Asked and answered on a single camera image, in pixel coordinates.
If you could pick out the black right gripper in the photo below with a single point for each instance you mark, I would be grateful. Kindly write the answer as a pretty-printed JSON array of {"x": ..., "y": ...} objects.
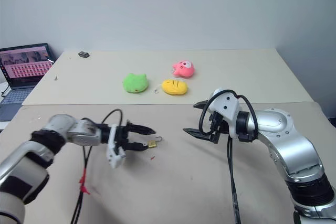
[{"x": 219, "y": 128}]

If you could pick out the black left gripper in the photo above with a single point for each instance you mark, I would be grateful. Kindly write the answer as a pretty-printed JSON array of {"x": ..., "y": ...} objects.
[{"x": 123, "y": 136}]

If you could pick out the small brass padlock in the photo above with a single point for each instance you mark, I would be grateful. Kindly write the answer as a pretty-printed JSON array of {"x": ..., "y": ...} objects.
[{"x": 152, "y": 144}]

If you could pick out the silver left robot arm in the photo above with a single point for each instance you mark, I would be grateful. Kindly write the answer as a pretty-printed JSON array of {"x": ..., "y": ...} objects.
[{"x": 78, "y": 134}]

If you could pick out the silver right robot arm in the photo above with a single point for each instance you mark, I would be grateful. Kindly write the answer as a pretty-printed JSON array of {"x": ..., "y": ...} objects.
[{"x": 294, "y": 148}]

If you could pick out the yellow plush toy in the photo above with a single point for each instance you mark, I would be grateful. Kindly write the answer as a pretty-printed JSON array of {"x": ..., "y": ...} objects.
[{"x": 174, "y": 87}]

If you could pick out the pink plush toy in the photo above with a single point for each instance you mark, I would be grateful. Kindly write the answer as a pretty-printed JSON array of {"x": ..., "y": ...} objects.
[{"x": 184, "y": 69}]

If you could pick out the green plush toy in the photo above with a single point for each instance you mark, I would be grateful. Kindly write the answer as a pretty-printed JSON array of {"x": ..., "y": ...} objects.
[{"x": 136, "y": 83}]

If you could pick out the cream flat board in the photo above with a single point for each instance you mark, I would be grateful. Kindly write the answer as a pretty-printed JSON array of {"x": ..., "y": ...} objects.
[{"x": 236, "y": 77}]

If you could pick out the beige table cloth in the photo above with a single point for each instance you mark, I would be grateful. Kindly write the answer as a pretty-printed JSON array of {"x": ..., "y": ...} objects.
[{"x": 168, "y": 190}]

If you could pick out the small black block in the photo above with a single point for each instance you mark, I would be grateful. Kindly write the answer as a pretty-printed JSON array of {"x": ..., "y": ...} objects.
[{"x": 83, "y": 54}]

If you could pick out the open laptop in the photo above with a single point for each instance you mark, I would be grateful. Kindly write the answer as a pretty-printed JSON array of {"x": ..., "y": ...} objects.
[{"x": 26, "y": 66}]

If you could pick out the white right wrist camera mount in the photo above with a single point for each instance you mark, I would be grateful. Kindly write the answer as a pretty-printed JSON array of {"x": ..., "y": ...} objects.
[{"x": 227, "y": 106}]

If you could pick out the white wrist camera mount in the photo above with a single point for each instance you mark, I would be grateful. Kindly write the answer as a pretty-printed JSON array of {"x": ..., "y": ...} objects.
[
  {"x": 114, "y": 155},
  {"x": 227, "y": 106}
]

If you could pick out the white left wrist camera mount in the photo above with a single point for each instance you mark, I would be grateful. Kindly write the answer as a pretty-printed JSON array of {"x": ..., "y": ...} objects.
[{"x": 114, "y": 155}]

